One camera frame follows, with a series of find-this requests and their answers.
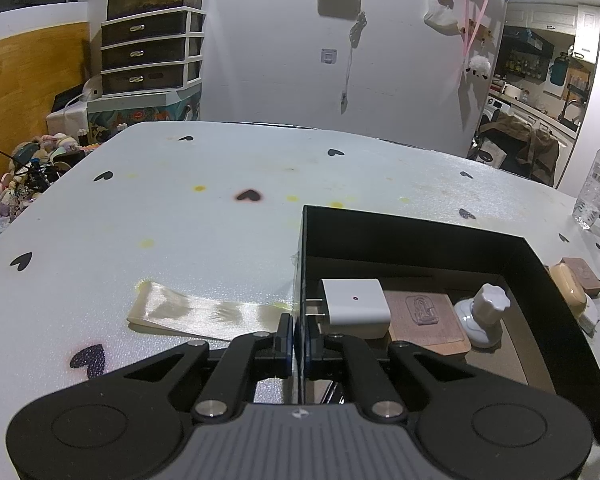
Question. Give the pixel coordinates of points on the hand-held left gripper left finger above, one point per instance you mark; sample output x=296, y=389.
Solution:
x=285, y=347

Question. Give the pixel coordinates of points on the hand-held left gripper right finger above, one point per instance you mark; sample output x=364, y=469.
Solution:
x=308, y=350

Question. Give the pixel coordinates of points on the white round device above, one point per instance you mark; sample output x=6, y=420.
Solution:
x=589, y=321

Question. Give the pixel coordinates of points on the beige oval case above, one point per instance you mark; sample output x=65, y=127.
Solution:
x=569, y=287

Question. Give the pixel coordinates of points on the wooden coaster with clear hook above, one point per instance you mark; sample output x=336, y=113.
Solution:
x=425, y=325
x=587, y=272

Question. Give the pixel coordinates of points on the white plug charger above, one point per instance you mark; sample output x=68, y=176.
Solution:
x=355, y=310

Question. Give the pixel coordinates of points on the white knob-shaped holder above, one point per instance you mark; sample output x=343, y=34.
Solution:
x=482, y=315

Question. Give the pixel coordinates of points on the black cardboard box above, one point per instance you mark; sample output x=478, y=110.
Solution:
x=410, y=240

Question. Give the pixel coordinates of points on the clear plastic strip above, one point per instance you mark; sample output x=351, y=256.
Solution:
x=180, y=306

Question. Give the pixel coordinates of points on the clear plastic water bottle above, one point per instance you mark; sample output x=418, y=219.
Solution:
x=597, y=185

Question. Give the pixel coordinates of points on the brown jacket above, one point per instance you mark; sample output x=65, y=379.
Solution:
x=525, y=142

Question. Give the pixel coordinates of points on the white bag with face print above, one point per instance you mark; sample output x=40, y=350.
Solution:
x=487, y=152

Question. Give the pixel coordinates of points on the white washing machine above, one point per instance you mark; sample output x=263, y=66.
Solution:
x=495, y=109

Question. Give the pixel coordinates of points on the teal hanging bag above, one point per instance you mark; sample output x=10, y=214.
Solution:
x=560, y=70

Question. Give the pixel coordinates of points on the printed patterned cabinet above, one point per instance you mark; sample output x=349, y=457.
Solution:
x=140, y=115

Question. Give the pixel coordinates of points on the kitchen shelf with bottles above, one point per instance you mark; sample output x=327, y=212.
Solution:
x=525, y=65

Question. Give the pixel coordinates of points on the white plush sheep toy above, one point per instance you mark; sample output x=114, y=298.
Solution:
x=479, y=66

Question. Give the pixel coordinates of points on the pile of plush toys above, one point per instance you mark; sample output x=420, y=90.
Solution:
x=30, y=170

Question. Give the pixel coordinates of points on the white upper kitchen cabinets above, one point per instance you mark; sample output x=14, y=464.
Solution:
x=545, y=17

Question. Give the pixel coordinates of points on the white box appliance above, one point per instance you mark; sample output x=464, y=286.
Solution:
x=72, y=112

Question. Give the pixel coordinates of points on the white plastic drawer unit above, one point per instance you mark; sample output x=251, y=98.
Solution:
x=145, y=52

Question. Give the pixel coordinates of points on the pink ribbon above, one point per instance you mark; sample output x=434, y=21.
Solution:
x=467, y=25

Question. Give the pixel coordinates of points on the white hanging bag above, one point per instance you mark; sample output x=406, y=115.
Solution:
x=441, y=16

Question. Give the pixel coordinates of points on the square wall hook plate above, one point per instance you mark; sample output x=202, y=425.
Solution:
x=329, y=56

